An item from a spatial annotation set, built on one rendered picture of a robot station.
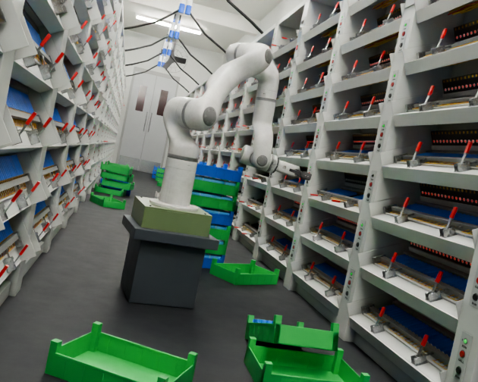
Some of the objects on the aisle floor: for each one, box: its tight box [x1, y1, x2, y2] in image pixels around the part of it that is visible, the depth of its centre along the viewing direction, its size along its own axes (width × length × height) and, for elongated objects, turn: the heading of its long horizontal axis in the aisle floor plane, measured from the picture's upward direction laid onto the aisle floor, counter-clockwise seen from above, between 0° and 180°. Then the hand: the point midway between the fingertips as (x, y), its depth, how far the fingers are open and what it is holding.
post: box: [283, 0, 388, 291], centre depth 270 cm, size 20×9×169 cm, turn 26°
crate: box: [244, 337, 370, 382], centre depth 150 cm, size 30×20×8 cm
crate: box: [245, 315, 339, 352], centre depth 167 cm, size 30×20×8 cm
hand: (305, 176), depth 241 cm, fingers open, 3 cm apart
